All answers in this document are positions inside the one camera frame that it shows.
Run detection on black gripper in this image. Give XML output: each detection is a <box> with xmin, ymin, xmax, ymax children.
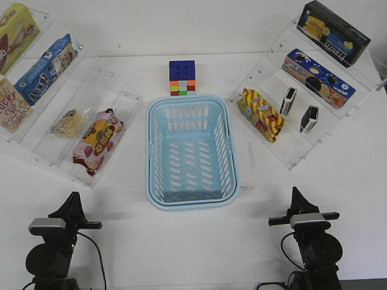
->
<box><xmin>268</xmin><ymin>186</ymin><xmax>339</xmax><ymax>257</ymax></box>
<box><xmin>43</xmin><ymin>192</ymin><xmax>102</xmax><ymax>257</ymax></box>

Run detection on black white tissue pack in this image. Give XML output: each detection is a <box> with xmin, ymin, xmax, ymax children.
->
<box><xmin>280</xmin><ymin>87</ymin><xmax>297</xmax><ymax>115</ymax></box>
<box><xmin>300</xmin><ymin>105</ymin><xmax>319</xmax><ymax>134</ymax></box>

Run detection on bread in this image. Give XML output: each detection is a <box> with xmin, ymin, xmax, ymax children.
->
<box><xmin>50</xmin><ymin>109</ymin><xmax>85</xmax><ymax>138</ymax></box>

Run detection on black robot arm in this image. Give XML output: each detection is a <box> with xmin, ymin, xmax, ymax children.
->
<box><xmin>25</xmin><ymin>192</ymin><xmax>102</xmax><ymax>289</ymax></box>
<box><xmin>268</xmin><ymin>187</ymin><xmax>343</xmax><ymax>289</ymax></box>

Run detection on light blue plastic basket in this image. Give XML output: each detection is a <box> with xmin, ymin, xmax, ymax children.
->
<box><xmin>145</xmin><ymin>94</ymin><xmax>240</xmax><ymax>211</ymax></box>

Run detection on pink fruit snack bag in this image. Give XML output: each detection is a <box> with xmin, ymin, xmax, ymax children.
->
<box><xmin>73</xmin><ymin>108</ymin><xmax>125</xmax><ymax>176</ymax></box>

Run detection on clear acrylic shelf left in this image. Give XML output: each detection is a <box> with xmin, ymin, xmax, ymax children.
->
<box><xmin>1</xmin><ymin>10</ymin><xmax>142</xmax><ymax>187</ymax></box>

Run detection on clear acrylic shelf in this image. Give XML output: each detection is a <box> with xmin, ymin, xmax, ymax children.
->
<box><xmin>228</xmin><ymin>18</ymin><xmax>386</xmax><ymax>169</ymax></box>
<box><xmin>1</xmin><ymin>10</ymin><xmax>142</xmax><ymax>187</ymax></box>

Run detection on red yellow striped snack bag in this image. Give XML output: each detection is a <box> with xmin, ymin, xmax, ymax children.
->
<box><xmin>238</xmin><ymin>88</ymin><xmax>285</xmax><ymax>143</ymax></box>

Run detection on beige Pocky box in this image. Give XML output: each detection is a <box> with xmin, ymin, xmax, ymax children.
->
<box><xmin>1</xmin><ymin>75</ymin><xmax>33</xmax><ymax>134</ymax></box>

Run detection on blue sandwich cookie box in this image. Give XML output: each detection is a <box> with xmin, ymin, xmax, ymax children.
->
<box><xmin>282</xmin><ymin>48</ymin><xmax>356</xmax><ymax>109</ymax></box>

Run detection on clear acrylic shelf right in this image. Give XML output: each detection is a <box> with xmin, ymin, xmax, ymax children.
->
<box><xmin>228</xmin><ymin>18</ymin><xmax>386</xmax><ymax>169</ymax></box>

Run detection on blue cookie bag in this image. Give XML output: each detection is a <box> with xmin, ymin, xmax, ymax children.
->
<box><xmin>15</xmin><ymin>34</ymin><xmax>78</xmax><ymax>106</ymax></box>

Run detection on dark blue cracker box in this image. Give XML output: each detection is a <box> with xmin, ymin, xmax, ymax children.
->
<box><xmin>297</xmin><ymin>1</ymin><xmax>371</xmax><ymax>68</ymax></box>

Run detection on multicoloured puzzle cube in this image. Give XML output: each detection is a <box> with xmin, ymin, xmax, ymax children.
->
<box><xmin>169</xmin><ymin>60</ymin><xmax>196</xmax><ymax>96</ymax></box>

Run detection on yellow green snack box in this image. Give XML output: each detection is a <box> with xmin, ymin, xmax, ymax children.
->
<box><xmin>1</xmin><ymin>3</ymin><xmax>41</xmax><ymax>76</ymax></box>

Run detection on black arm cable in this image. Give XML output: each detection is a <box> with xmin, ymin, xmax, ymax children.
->
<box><xmin>256</xmin><ymin>234</ymin><xmax>306</xmax><ymax>290</ymax></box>
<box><xmin>77</xmin><ymin>232</ymin><xmax>107</xmax><ymax>290</ymax></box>

